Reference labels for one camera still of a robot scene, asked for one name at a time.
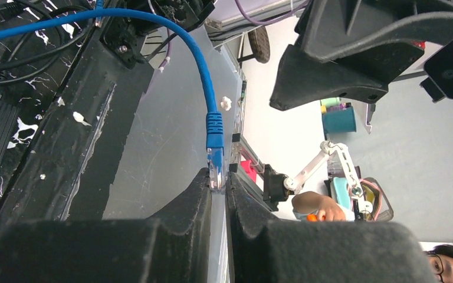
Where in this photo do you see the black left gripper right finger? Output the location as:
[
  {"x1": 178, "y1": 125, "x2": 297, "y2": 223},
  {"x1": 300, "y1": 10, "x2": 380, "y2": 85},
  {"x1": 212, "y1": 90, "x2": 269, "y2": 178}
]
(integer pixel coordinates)
[{"x1": 226, "y1": 173, "x2": 435, "y2": 282}]

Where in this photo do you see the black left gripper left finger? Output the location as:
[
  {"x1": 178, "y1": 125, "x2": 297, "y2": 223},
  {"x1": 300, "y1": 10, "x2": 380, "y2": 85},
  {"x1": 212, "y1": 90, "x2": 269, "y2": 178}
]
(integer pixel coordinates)
[{"x1": 0, "y1": 168, "x2": 211, "y2": 282}]

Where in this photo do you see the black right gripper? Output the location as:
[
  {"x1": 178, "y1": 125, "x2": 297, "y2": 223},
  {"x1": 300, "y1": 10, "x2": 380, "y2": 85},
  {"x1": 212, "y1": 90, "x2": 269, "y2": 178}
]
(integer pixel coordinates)
[{"x1": 270, "y1": 1, "x2": 453, "y2": 111}]

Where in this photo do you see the teal bucket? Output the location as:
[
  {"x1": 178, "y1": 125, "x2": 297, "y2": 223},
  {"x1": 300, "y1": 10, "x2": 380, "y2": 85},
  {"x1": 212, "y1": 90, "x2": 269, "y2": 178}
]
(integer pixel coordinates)
[{"x1": 322, "y1": 107, "x2": 357, "y2": 134}]

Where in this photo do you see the pink mesh chair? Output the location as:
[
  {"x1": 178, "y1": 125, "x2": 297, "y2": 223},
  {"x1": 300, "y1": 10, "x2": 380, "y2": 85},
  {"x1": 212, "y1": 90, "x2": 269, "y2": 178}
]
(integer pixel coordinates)
[{"x1": 360, "y1": 177, "x2": 394, "y2": 222}]

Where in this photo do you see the black base bar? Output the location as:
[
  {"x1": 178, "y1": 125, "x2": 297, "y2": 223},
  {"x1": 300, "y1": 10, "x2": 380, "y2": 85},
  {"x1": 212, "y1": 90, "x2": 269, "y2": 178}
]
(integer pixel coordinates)
[{"x1": 0, "y1": 35, "x2": 154, "y2": 233}]

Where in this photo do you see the person in white shirt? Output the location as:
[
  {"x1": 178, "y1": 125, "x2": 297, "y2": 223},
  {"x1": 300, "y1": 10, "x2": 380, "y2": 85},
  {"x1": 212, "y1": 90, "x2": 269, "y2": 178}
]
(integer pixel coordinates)
[{"x1": 291, "y1": 190, "x2": 453, "y2": 283}]

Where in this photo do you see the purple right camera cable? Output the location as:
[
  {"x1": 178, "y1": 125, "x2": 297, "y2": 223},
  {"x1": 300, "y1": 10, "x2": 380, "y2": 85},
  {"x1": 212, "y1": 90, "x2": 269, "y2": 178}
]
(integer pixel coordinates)
[{"x1": 234, "y1": 0, "x2": 313, "y2": 27}]

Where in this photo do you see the aluminium frame rail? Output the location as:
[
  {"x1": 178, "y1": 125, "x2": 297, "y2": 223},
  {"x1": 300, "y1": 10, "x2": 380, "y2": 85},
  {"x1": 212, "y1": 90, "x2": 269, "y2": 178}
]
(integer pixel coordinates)
[{"x1": 205, "y1": 15, "x2": 278, "y2": 212}]

